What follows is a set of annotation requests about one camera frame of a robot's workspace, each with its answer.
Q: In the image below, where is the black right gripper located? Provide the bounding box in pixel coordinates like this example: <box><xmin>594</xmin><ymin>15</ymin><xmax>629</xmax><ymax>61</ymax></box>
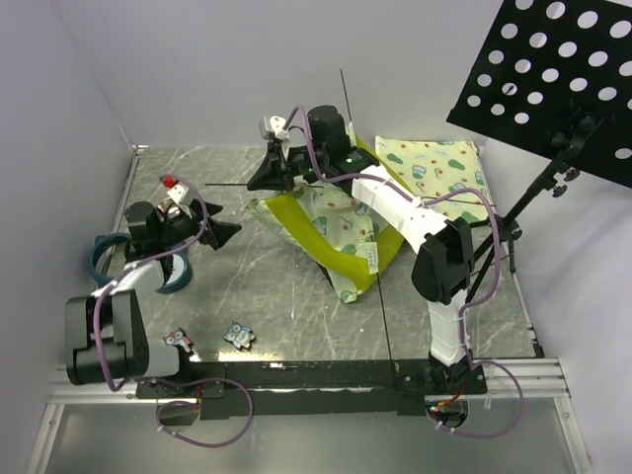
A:
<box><xmin>247</xmin><ymin>142</ymin><xmax>329</xmax><ymax>194</ymax></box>

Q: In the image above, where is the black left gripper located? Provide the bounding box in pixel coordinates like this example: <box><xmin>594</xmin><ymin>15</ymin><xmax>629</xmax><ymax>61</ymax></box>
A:
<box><xmin>155</xmin><ymin>197</ymin><xmax>241</xmax><ymax>250</ymax></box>

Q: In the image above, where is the black tent pole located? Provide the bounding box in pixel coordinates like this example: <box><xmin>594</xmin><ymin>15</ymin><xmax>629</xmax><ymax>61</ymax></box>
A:
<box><xmin>203</xmin><ymin>181</ymin><xmax>498</xmax><ymax>207</ymax></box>
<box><xmin>339</xmin><ymin>68</ymin><xmax>399</xmax><ymax>376</ymax></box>

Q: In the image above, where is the green patterned pet tent fabric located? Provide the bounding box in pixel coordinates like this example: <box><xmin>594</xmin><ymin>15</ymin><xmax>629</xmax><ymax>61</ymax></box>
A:
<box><xmin>241</xmin><ymin>135</ymin><xmax>411</xmax><ymax>303</ymax></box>

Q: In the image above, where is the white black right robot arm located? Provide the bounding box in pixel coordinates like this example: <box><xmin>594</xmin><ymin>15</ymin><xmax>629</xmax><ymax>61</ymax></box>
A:
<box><xmin>247</xmin><ymin>106</ymin><xmax>475</xmax><ymax>394</ymax></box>

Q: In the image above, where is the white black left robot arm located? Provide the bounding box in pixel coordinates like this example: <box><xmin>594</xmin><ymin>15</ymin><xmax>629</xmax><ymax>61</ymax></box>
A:
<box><xmin>65</xmin><ymin>199</ymin><xmax>242</xmax><ymax>397</ymax></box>

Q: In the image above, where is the stainless steel pet bowl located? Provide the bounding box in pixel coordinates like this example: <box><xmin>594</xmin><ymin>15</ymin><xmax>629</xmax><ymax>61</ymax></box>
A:
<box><xmin>157</xmin><ymin>197</ymin><xmax>181</xmax><ymax>220</ymax></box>

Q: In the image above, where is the teal double pet bowl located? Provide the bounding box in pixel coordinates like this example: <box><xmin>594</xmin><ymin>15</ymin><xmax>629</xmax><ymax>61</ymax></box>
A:
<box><xmin>89</xmin><ymin>231</ymin><xmax>193</xmax><ymax>296</ymax></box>

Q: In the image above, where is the green patterned tent mat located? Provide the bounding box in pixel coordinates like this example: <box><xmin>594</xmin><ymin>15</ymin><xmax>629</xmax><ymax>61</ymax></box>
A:
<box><xmin>375</xmin><ymin>135</ymin><xmax>490</xmax><ymax>223</ymax></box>

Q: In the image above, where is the blue owl puzzle piece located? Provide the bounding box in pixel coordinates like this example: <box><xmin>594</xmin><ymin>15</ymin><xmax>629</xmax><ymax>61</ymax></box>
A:
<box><xmin>223</xmin><ymin>321</ymin><xmax>256</xmax><ymax>351</ymax></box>

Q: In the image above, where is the red owl puzzle piece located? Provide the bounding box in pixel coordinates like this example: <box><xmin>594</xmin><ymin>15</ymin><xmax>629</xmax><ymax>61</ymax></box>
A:
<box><xmin>163</xmin><ymin>328</ymin><xmax>193</xmax><ymax>354</ymax></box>

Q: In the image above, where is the black music stand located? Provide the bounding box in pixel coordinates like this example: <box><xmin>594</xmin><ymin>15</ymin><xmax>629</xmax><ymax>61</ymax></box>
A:
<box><xmin>445</xmin><ymin>0</ymin><xmax>632</xmax><ymax>307</ymax></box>

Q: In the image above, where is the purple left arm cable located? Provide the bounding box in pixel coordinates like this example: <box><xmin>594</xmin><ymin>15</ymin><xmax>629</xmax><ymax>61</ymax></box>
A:
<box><xmin>91</xmin><ymin>175</ymin><xmax>254</xmax><ymax>450</ymax></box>

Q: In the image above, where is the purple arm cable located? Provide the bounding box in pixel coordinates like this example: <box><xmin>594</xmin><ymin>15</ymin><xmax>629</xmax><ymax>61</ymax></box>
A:
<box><xmin>283</xmin><ymin>104</ymin><xmax>525</xmax><ymax>440</ymax></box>
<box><xmin>91</xmin><ymin>175</ymin><xmax>254</xmax><ymax>450</ymax></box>

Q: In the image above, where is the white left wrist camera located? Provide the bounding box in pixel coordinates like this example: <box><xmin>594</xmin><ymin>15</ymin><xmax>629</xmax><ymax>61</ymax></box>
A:
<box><xmin>160</xmin><ymin>176</ymin><xmax>195</xmax><ymax>217</ymax></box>

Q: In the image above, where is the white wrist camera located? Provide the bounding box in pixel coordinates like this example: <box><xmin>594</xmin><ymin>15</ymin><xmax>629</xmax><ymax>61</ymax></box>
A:
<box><xmin>160</xmin><ymin>176</ymin><xmax>195</xmax><ymax>217</ymax></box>
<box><xmin>259</xmin><ymin>116</ymin><xmax>289</xmax><ymax>141</ymax></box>

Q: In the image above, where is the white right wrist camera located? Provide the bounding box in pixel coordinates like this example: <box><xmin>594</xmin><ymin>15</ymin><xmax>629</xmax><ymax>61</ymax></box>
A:
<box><xmin>259</xmin><ymin>116</ymin><xmax>289</xmax><ymax>141</ymax></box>

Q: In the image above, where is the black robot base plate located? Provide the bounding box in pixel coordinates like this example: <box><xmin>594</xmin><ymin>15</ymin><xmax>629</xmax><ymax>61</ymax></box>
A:
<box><xmin>136</xmin><ymin>359</ymin><xmax>487</xmax><ymax>420</ymax></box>

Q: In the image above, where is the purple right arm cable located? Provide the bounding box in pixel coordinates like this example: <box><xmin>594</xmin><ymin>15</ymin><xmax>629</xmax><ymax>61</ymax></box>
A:
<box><xmin>283</xmin><ymin>104</ymin><xmax>525</xmax><ymax>440</ymax></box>

